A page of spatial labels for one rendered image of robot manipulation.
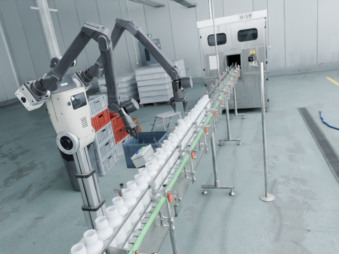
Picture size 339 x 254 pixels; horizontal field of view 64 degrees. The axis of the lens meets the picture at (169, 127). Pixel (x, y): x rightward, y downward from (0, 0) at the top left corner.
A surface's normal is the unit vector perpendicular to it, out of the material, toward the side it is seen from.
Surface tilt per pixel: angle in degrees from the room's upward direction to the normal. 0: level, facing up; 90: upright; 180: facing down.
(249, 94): 90
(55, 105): 90
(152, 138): 90
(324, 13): 90
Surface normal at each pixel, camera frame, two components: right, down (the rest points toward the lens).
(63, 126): -0.26, 0.48
